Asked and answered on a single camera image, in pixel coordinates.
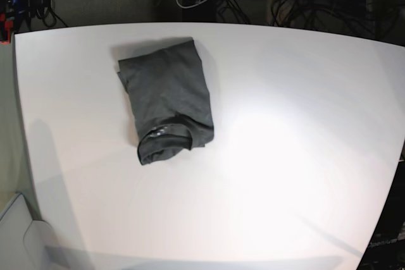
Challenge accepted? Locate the white bin corner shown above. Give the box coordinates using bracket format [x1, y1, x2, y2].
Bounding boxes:
[1, 193, 59, 269]

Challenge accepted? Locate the grey t-shirt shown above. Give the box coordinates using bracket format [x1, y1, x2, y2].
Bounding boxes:
[117, 37, 215, 165]

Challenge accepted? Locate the red clamp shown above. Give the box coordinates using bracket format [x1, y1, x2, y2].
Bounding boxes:
[1, 13, 13, 44]

